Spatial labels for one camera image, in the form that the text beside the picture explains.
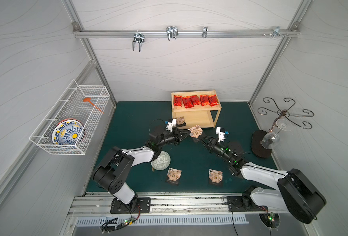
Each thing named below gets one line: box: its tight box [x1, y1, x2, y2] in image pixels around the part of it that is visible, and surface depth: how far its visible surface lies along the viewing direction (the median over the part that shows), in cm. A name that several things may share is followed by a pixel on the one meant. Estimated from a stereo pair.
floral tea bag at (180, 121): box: [175, 116, 187, 127], surface depth 109 cm
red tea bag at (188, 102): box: [181, 95, 195, 109], surface depth 92 cm
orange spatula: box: [82, 97, 105, 115], surface depth 80 cm
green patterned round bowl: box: [150, 150, 172, 171], surface depth 89 cm
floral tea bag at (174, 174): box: [167, 167, 183, 182], surface depth 86 cm
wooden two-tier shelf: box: [171, 88, 222, 130], surface depth 95 cm
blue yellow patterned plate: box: [51, 118, 86, 146], surface depth 62 cm
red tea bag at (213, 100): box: [208, 94, 220, 107], surface depth 92 cm
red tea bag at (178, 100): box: [173, 94, 183, 107], surface depth 92 cm
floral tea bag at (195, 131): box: [189, 124, 203, 139], surface depth 80 cm
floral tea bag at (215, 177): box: [208, 168, 224, 186], surface depth 85 cm
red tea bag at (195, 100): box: [189, 94, 202, 106], surface depth 93 cm
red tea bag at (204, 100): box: [200, 94, 210, 107], surface depth 92 cm
